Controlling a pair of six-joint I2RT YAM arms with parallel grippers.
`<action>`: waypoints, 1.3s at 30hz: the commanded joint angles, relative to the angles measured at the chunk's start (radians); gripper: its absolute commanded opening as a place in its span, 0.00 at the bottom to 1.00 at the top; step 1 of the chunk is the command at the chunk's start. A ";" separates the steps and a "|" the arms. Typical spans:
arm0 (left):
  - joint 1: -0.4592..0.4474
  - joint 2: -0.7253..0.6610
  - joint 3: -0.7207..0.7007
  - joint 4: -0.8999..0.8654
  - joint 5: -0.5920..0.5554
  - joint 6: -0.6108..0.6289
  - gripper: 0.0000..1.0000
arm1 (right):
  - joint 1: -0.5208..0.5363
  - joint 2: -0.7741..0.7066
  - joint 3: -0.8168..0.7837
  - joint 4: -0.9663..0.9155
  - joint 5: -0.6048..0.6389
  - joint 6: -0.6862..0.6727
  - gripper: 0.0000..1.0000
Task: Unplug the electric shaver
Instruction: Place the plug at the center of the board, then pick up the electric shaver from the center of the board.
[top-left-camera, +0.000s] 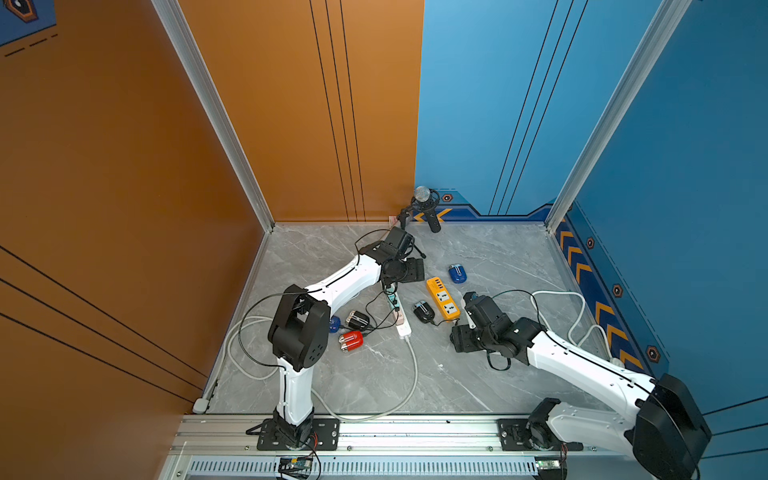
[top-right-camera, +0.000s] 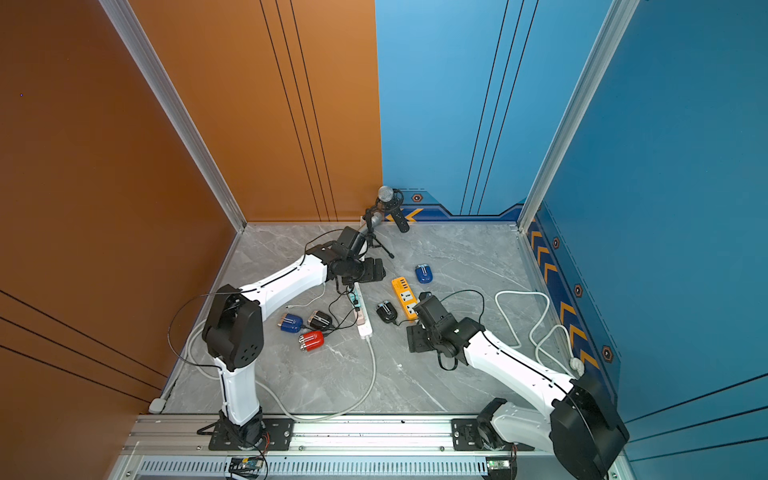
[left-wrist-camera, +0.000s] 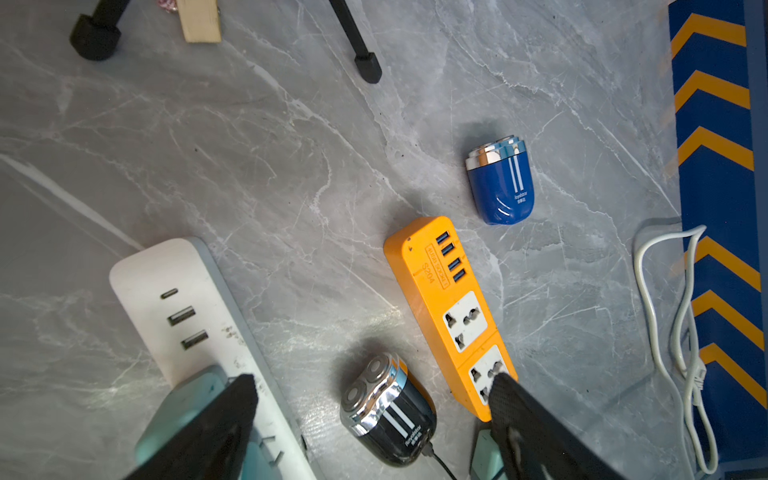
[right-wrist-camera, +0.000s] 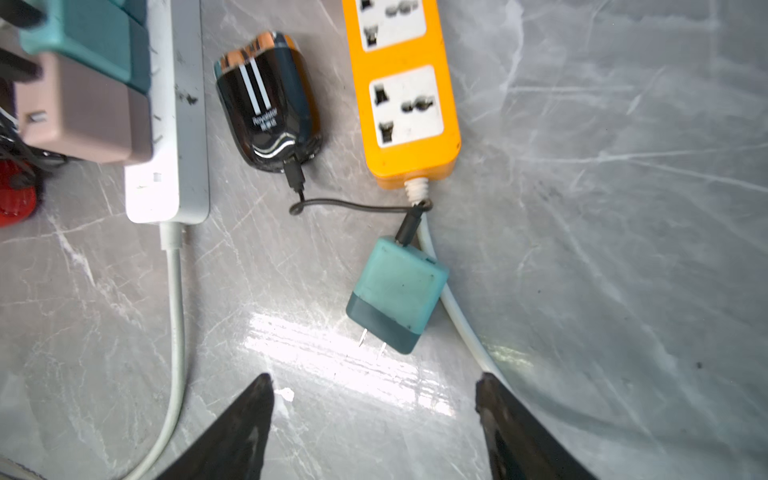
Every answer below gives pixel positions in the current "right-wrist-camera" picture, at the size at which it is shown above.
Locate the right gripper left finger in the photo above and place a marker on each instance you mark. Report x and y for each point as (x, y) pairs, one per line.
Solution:
(233, 447)

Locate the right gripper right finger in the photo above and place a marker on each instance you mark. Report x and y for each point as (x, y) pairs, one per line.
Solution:
(519, 446)

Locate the yellow power strip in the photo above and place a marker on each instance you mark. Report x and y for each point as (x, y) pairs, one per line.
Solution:
(409, 123)

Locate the white power strip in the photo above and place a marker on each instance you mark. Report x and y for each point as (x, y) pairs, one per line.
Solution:
(174, 185)

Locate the pink charger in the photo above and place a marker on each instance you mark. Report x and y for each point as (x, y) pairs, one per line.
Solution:
(78, 112)

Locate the teal charger lower white strip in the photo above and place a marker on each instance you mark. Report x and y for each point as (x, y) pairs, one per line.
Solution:
(108, 36)

